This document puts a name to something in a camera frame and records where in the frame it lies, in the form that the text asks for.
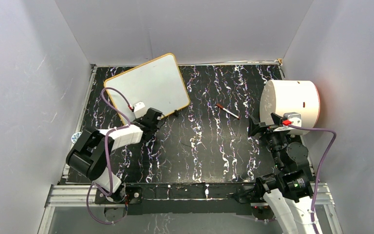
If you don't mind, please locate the white marker pen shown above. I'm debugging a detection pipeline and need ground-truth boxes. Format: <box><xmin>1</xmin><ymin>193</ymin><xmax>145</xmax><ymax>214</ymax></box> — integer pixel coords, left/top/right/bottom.
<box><xmin>222</xmin><ymin>108</ymin><xmax>240</xmax><ymax>119</ymax></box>

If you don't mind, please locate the yellow framed whiteboard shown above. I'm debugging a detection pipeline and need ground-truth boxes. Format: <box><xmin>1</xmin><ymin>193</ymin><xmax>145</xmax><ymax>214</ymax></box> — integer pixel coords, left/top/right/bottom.
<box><xmin>104</xmin><ymin>53</ymin><xmax>190</xmax><ymax>124</ymax></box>

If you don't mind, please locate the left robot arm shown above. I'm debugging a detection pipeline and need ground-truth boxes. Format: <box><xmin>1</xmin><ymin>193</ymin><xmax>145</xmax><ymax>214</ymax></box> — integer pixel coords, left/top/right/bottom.
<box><xmin>66</xmin><ymin>108</ymin><xmax>163</xmax><ymax>203</ymax></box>

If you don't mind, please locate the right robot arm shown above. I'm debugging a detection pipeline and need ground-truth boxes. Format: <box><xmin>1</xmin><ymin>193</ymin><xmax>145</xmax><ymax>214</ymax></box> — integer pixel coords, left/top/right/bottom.
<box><xmin>248</xmin><ymin>112</ymin><xmax>322</xmax><ymax>234</ymax></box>

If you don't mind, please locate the white cylindrical container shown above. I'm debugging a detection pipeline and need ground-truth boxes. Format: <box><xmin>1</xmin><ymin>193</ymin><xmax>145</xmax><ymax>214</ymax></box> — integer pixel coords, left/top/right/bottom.
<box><xmin>259</xmin><ymin>80</ymin><xmax>320</xmax><ymax>128</ymax></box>

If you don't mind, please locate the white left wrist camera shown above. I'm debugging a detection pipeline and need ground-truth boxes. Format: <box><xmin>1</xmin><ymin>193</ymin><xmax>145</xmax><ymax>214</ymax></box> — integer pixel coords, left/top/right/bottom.
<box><xmin>133</xmin><ymin>101</ymin><xmax>147</xmax><ymax>118</ymax></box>

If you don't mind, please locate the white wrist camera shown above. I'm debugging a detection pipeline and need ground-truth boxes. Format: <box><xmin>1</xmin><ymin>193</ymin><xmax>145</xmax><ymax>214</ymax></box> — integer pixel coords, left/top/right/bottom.
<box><xmin>282</xmin><ymin>112</ymin><xmax>302</xmax><ymax>127</ymax></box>
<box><xmin>133</xmin><ymin>101</ymin><xmax>147</xmax><ymax>118</ymax></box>

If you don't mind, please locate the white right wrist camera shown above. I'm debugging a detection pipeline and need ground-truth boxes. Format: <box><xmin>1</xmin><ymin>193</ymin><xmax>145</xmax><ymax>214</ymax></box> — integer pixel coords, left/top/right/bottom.
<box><xmin>282</xmin><ymin>112</ymin><xmax>302</xmax><ymax>127</ymax></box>

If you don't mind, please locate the aluminium base frame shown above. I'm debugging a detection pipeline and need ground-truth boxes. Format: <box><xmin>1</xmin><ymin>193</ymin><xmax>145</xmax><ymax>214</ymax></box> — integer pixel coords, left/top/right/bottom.
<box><xmin>38</xmin><ymin>183</ymin><xmax>343</xmax><ymax>234</ymax></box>

